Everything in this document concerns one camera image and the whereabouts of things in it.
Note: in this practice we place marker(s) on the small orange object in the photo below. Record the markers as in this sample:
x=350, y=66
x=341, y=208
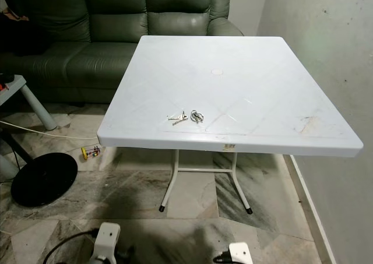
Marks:
x=2, y=85

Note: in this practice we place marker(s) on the small grey side table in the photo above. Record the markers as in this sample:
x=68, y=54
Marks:
x=18, y=89

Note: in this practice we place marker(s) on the white plastic folding table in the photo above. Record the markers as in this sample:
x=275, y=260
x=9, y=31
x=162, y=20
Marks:
x=233, y=95

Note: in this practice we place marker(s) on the small yellow toy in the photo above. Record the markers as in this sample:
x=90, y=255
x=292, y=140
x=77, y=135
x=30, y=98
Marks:
x=85, y=153

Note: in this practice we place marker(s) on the green leather sofa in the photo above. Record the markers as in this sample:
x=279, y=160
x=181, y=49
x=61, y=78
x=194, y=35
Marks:
x=111, y=25

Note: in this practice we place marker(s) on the black bag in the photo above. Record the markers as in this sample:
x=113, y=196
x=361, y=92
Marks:
x=14, y=35

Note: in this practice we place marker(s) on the black round floor base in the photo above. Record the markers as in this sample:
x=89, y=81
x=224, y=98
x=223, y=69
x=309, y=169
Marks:
x=44, y=179

